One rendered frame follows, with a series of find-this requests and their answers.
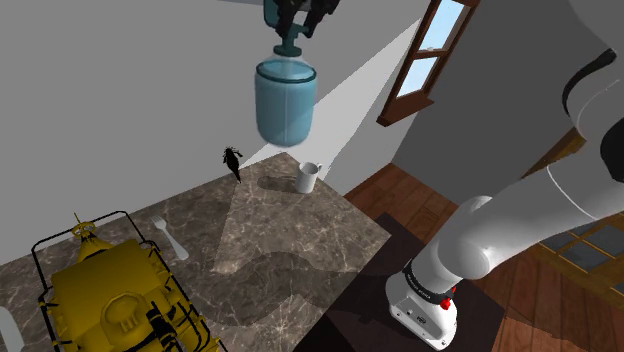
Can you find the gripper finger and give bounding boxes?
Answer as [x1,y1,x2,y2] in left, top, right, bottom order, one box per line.
[304,0,343,39]
[275,0,301,32]

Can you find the blue spray bottle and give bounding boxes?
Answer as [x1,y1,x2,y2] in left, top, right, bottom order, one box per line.
[253,0,319,148]

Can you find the brown wooden window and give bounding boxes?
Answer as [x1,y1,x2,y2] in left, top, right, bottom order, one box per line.
[375,0,482,128]

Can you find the black figure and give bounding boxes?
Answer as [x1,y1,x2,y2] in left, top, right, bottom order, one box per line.
[222,145,244,184]

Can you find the white mug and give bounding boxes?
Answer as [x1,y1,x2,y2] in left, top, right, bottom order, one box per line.
[294,161,324,195]

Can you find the white utensil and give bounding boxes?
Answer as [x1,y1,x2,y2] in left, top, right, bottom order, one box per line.
[0,305,26,352]

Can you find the yellow machine in black frame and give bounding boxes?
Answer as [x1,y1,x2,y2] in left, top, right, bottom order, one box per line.
[30,210,229,352]

